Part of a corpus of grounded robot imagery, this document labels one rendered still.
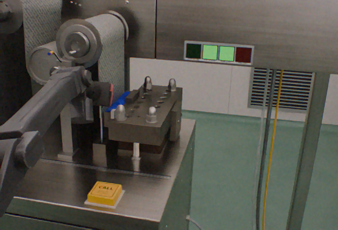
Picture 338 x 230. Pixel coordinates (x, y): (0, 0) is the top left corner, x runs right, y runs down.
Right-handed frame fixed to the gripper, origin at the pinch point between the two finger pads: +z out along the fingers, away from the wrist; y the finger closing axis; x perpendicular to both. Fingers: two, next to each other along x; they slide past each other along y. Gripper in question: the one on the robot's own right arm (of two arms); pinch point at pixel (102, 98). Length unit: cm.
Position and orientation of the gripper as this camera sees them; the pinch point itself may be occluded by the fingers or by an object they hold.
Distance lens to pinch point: 116.8
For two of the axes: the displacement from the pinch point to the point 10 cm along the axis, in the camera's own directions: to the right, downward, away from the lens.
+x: 1.2, -9.8, 1.7
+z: 1.6, 1.9, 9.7
